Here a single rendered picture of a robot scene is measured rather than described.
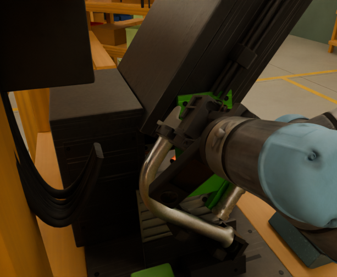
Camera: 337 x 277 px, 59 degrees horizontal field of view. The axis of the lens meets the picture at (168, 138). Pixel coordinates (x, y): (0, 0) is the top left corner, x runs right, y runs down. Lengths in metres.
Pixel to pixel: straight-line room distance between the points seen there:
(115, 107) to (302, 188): 0.45
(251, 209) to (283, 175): 0.65
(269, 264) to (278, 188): 0.53
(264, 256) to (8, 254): 0.59
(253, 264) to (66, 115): 0.52
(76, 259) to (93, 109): 0.37
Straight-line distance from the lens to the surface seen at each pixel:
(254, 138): 0.27
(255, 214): 0.87
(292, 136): 0.25
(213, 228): 0.63
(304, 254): 0.78
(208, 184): 0.63
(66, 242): 0.84
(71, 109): 0.62
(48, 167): 1.12
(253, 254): 0.77
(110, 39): 3.68
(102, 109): 0.60
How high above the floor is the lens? 1.48
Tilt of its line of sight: 29 degrees down
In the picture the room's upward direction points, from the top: straight up
